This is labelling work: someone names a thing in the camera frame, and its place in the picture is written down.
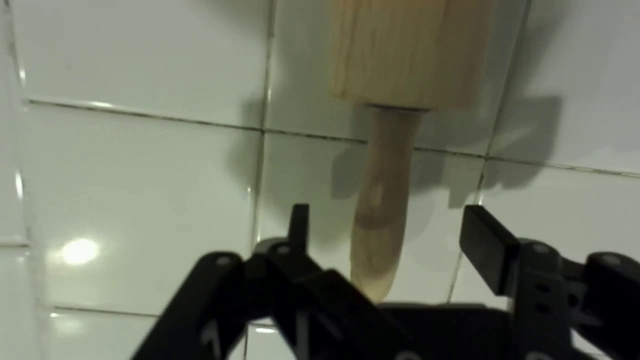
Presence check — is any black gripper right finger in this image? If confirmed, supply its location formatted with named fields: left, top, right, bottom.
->
left=459, top=204, right=640, bottom=360

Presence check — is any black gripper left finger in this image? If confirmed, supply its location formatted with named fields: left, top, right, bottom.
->
left=130, top=204, right=417, bottom=360

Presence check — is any wooden rolling pin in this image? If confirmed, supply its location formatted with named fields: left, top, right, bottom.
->
left=327, top=0, right=494, bottom=304

